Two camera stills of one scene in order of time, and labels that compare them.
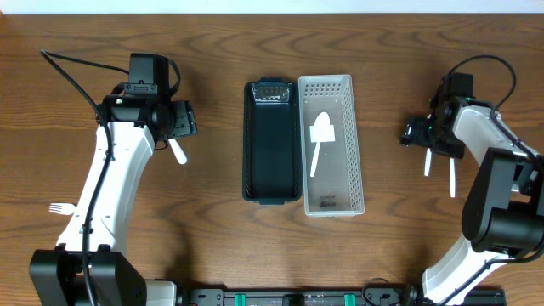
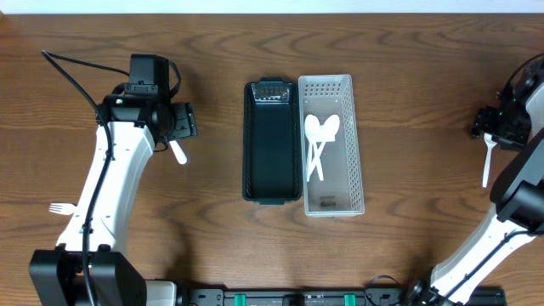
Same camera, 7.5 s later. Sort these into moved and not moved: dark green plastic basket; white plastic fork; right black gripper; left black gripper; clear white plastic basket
Moved: right black gripper
Not moved: clear white plastic basket; white plastic fork; left black gripper; dark green plastic basket
